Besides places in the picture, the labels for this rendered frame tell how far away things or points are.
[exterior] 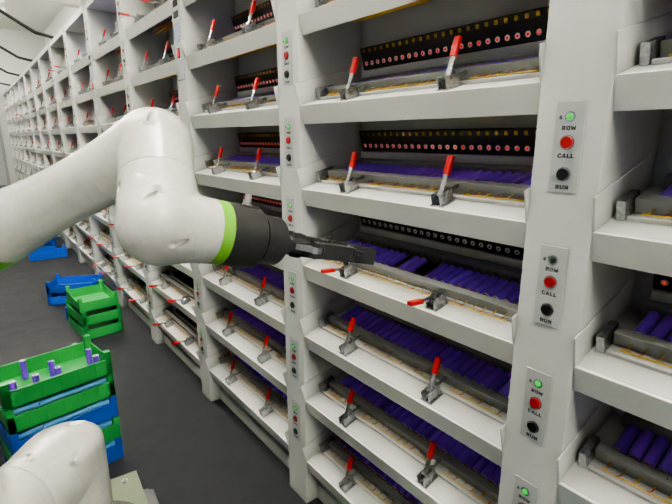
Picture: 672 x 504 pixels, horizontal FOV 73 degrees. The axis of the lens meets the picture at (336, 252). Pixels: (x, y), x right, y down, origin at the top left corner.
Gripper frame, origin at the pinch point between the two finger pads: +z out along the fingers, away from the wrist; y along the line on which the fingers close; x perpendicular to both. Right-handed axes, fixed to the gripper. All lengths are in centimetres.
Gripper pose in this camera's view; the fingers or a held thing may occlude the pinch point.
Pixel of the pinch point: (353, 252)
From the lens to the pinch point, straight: 81.9
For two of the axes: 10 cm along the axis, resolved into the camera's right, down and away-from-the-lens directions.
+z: 7.6, 1.1, 6.5
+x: -2.1, 9.8, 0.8
